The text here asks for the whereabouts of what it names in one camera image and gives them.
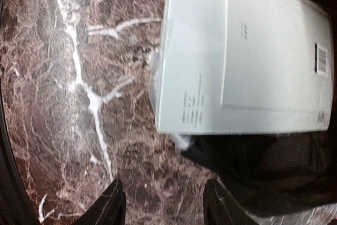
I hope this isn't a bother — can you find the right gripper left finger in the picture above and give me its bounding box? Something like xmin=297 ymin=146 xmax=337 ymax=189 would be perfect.
xmin=73 ymin=179 xmax=126 ymax=225

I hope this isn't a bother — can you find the grey notebook with barcode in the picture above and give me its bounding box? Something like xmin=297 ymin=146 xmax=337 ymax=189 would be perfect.
xmin=154 ymin=0 xmax=333 ymax=135

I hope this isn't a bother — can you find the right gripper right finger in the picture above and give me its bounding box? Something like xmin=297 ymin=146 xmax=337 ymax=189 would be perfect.
xmin=203 ymin=179 xmax=257 ymax=225

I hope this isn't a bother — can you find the black student bag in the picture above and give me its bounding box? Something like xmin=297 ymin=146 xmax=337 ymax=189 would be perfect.
xmin=184 ymin=0 xmax=337 ymax=220

